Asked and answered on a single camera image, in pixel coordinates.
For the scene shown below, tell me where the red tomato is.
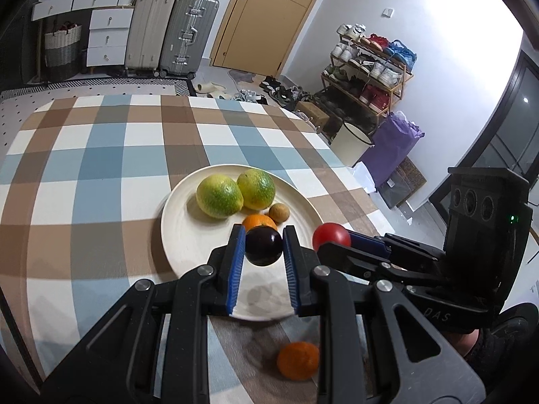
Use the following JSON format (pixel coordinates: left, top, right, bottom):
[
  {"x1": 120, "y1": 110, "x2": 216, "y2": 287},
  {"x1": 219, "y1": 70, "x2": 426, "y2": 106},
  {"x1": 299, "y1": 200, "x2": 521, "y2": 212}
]
[{"x1": 312, "y1": 223, "x2": 352, "y2": 252}]

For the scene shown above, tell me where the orange tangerine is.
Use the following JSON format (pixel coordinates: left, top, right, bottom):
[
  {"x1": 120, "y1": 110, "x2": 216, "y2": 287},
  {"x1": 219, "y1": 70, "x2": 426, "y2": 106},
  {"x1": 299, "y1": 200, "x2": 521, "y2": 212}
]
[
  {"x1": 242, "y1": 213, "x2": 278, "y2": 232},
  {"x1": 277, "y1": 342, "x2": 320, "y2": 381}
]

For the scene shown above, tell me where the dark purple plum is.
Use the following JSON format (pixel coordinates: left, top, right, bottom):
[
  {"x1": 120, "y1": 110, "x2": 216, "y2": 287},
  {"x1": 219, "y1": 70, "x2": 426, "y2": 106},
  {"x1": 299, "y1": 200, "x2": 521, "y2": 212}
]
[{"x1": 245, "y1": 225, "x2": 283, "y2": 267}]

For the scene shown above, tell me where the person right hand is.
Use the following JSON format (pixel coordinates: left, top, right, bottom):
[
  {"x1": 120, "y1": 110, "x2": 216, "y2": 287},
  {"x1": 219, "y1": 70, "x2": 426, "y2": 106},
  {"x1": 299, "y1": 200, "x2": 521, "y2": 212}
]
[{"x1": 445, "y1": 329, "x2": 480, "y2": 357}]

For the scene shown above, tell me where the purple bag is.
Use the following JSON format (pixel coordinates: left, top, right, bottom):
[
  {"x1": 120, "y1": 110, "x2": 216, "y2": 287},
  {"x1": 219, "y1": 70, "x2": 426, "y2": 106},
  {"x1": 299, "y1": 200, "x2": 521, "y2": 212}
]
[{"x1": 359, "y1": 110, "x2": 425, "y2": 188}]

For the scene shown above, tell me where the white bucket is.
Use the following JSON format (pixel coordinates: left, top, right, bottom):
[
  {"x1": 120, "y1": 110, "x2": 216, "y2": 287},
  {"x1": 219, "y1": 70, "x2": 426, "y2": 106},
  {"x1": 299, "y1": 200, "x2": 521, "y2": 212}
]
[{"x1": 330, "y1": 121, "x2": 374, "y2": 167}]

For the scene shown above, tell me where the small brown kiwi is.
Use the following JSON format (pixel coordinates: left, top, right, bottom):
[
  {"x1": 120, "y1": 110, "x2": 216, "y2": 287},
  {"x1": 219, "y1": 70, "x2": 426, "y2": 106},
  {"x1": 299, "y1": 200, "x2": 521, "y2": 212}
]
[{"x1": 268, "y1": 203, "x2": 290, "y2": 224}]

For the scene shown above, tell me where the cream round plate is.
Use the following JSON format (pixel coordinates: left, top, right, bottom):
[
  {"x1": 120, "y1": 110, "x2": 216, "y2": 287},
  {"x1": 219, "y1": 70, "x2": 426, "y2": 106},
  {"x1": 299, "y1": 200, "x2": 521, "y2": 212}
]
[{"x1": 161, "y1": 164, "x2": 322, "y2": 322}]

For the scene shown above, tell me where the orange tangerine on plate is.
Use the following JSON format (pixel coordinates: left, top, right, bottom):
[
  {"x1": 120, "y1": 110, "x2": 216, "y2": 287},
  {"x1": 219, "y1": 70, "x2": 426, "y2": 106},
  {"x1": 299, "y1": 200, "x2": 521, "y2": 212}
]
[{"x1": 242, "y1": 213, "x2": 278, "y2": 232}]

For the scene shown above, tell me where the green lime right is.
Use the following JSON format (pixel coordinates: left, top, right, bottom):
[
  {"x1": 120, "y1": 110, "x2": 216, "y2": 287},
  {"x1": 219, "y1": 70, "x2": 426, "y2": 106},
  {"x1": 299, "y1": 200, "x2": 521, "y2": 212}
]
[{"x1": 236, "y1": 169, "x2": 276, "y2": 211}]

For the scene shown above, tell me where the green lime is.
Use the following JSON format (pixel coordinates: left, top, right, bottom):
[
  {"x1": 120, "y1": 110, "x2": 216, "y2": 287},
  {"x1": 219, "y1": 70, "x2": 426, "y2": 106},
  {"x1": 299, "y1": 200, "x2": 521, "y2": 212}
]
[
  {"x1": 195, "y1": 173, "x2": 244, "y2": 219},
  {"x1": 236, "y1": 169, "x2": 276, "y2": 211}
]

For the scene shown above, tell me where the cardboard box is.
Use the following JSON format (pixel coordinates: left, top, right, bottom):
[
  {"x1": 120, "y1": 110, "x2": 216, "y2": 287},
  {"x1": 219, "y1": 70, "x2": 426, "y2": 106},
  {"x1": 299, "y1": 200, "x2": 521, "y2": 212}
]
[{"x1": 296, "y1": 101, "x2": 329, "y2": 128}]

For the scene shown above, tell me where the plaid tablecloth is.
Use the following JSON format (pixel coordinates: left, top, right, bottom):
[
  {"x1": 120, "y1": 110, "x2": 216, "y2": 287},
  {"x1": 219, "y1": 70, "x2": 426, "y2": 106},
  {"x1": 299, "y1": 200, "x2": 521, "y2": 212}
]
[{"x1": 0, "y1": 93, "x2": 397, "y2": 404}]

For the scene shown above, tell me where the green lime left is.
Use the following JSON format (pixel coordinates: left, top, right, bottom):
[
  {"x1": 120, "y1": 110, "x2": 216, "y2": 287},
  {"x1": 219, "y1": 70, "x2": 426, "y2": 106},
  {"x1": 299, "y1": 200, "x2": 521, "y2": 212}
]
[{"x1": 195, "y1": 173, "x2": 244, "y2": 219}]

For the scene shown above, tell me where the wooden shoe rack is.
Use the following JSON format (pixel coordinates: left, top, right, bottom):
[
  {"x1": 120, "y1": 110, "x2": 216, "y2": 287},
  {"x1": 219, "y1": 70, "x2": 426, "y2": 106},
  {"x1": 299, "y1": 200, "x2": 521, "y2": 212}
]
[{"x1": 321, "y1": 24, "x2": 417, "y2": 119}]

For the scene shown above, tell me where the wooden door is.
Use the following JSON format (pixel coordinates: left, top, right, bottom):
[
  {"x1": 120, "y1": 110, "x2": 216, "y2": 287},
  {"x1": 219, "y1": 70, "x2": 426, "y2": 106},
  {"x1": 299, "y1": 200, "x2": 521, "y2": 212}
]
[{"x1": 204, "y1": 0, "x2": 317, "y2": 77}]

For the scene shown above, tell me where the grey suitcase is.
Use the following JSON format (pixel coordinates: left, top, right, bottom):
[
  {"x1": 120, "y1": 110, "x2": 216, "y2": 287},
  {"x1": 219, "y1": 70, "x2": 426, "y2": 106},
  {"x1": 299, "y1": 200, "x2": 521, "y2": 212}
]
[{"x1": 159, "y1": 0, "x2": 219, "y2": 78}]

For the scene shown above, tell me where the woven laundry basket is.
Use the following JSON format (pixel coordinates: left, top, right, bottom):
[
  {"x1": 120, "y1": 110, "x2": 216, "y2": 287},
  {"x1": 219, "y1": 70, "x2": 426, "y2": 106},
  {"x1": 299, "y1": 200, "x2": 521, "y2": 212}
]
[{"x1": 44, "y1": 22, "x2": 82, "y2": 83}]

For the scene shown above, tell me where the beige suitcase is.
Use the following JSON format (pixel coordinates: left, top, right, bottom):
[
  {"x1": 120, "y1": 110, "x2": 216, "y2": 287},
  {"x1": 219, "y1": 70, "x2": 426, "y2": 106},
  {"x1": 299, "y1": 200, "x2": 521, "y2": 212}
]
[{"x1": 124, "y1": 0, "x2": 176, "y2": 70}]

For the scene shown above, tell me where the white drawer desk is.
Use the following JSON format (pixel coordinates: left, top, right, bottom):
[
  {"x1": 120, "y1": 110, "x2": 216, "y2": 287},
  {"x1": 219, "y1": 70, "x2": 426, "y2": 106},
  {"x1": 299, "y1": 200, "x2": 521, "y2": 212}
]
[{"x1": 32, "y1": 0, "x2": 134, "y2": 68}]

